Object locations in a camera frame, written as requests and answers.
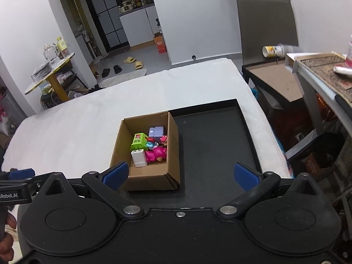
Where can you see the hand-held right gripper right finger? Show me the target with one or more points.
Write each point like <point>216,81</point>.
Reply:
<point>246,176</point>

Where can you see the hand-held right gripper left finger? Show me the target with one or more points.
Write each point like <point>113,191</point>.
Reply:
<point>115,174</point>

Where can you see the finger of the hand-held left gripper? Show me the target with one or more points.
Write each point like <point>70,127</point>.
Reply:
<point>22,173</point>
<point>35,183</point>

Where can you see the white charger block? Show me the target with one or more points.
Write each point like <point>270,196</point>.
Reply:
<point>139,158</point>

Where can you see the brown cardboard box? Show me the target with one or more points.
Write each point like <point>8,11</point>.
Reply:
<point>154,178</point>

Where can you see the green toy box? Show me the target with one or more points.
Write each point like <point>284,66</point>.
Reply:
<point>139,141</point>

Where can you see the magenta toy figure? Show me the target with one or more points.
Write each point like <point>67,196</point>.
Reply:
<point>156,154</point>

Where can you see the blue red toy figure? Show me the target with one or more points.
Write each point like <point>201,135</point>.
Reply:
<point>150,143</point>

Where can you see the small red flower figure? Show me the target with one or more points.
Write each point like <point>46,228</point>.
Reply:
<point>164,139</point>

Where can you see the person's left hand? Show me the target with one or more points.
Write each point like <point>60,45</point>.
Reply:
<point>11,222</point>

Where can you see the white table cover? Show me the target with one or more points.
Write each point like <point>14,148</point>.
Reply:
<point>82,121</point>

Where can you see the pink bag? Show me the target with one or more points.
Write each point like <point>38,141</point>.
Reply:
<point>5,112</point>

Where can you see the white floor towel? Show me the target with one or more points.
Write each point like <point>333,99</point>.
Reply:
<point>123,78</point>

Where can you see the black tray with brown base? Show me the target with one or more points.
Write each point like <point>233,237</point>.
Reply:
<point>275,82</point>

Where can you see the black slipper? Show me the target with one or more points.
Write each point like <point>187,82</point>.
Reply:
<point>106,72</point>
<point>118,69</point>

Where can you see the stack of plastic bags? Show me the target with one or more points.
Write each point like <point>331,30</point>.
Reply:
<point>41,71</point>

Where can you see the white side table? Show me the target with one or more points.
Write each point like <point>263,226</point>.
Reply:
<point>310,93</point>

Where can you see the yellow round side table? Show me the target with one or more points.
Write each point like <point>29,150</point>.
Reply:
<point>52,73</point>

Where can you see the yellow slipper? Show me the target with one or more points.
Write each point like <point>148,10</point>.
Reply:
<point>139,65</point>
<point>129,60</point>

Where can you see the glass jar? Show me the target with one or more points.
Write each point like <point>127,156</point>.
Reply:
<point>50,52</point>

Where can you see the brown corrugated scratch mat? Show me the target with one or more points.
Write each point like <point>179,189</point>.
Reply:
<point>321,66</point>

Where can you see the orange cardboard box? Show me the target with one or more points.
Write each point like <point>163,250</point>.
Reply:
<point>160,44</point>

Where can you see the white tube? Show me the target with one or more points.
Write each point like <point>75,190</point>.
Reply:
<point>342,71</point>

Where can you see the white kitchen cabinet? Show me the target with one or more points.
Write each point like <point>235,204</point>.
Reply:
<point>140,27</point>

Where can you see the grey chair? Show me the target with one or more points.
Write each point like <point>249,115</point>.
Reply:
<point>264,24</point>

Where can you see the black framed sliding door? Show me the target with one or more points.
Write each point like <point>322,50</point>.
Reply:
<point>107,13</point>

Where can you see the pink bottle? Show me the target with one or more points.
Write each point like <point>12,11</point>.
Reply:
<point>350,52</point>

